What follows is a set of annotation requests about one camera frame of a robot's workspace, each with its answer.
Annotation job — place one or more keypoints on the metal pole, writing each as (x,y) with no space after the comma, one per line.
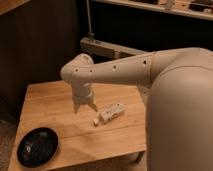
(90,32)

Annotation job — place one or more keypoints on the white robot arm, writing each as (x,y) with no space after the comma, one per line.
(179,112)

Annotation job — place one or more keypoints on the white plastic bottle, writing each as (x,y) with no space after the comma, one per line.
(109,113)

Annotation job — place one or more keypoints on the grey metal beam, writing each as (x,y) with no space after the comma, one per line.
(106,49)

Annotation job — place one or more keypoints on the wooden table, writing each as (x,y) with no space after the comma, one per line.
(50,105)

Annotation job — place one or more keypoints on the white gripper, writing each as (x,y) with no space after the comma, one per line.
(82,98)

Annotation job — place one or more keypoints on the wooden shelf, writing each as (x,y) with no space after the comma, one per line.
(177,7)

